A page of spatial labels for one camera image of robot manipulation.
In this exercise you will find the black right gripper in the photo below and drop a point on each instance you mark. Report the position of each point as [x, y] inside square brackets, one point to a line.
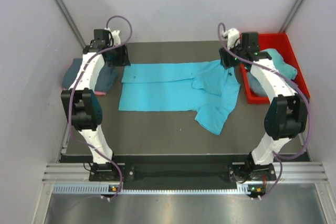
[224, 55]

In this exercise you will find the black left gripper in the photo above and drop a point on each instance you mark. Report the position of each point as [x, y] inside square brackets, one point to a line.
[123, 60]

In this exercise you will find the bright blue t shirt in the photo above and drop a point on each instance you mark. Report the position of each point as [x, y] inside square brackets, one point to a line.
[204, 87]

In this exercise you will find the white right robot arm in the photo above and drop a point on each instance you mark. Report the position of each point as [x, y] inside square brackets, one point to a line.
[287, 113]

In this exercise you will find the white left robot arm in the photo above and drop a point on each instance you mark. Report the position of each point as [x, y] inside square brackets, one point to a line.
[81, 105]

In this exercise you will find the red plastic bin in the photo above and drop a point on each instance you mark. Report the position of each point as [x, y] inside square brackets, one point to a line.
[281, 43]

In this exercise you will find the turquoise t shirt in bin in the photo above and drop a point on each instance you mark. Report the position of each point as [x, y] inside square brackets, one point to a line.
[285, 69]

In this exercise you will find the grey-blue t shirt in bin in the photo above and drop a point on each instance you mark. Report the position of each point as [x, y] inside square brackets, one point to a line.
[256, 85]

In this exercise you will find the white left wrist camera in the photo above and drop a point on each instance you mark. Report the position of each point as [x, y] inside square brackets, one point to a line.
[114, 35]

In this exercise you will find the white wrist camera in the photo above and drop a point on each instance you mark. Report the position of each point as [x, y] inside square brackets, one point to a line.
[114, 35]
[232, 37]

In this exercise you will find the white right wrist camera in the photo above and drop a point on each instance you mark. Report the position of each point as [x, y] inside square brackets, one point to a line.
[232, 37]

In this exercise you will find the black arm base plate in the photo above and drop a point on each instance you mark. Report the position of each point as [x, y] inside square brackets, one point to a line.
[203, 176]

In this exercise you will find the aluminium frame rail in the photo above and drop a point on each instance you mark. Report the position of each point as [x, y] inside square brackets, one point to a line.
[292, 173]

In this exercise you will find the grey slotted cable duct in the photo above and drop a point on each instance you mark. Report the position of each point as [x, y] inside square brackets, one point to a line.
[239, 189]

